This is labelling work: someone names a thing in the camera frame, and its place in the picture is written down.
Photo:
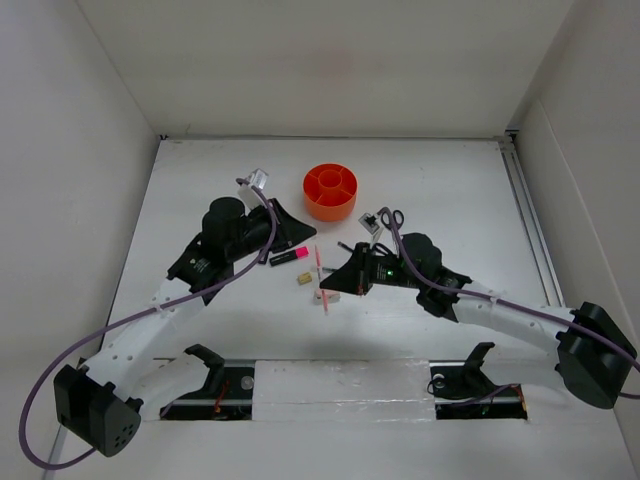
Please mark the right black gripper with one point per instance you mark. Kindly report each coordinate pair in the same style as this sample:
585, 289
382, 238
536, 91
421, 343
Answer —
355, 275

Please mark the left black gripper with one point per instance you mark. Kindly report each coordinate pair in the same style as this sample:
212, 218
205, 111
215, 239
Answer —
289, 231

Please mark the red clear pen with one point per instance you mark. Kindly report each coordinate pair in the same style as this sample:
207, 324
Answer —
319, 271

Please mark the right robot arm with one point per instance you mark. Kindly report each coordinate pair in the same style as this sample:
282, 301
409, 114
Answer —
582, 350

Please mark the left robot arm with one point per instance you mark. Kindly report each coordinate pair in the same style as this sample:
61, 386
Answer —
103, 400

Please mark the pink capped black highlighter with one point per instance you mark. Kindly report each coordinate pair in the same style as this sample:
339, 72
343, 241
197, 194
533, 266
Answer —
289, 256

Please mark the pink white eraser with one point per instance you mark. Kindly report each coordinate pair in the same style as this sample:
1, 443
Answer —
332, 297

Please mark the black gel pen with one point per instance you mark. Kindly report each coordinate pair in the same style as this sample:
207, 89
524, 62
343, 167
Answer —
345, 247

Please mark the small tan eraser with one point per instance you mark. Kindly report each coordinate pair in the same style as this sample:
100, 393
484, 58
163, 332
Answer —
304, 278

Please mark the orange round divided container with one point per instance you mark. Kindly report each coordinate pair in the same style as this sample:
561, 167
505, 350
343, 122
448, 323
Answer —
330, 192

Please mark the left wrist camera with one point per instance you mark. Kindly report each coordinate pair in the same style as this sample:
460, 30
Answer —
251, 187

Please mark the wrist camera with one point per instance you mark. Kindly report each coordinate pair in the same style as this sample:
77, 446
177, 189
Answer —
251, 187
371, 223

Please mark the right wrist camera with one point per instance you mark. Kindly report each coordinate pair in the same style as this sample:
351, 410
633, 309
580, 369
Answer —
371, 223

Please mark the black handled scissors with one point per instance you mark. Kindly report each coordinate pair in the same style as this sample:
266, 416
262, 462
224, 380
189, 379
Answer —
391, 218

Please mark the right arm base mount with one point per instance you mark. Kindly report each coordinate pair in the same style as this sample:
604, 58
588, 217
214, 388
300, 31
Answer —
462, 391

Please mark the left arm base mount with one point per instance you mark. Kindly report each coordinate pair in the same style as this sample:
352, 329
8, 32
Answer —
226, 395

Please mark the aluminium rail right side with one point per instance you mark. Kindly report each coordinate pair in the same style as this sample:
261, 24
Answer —
529, 219

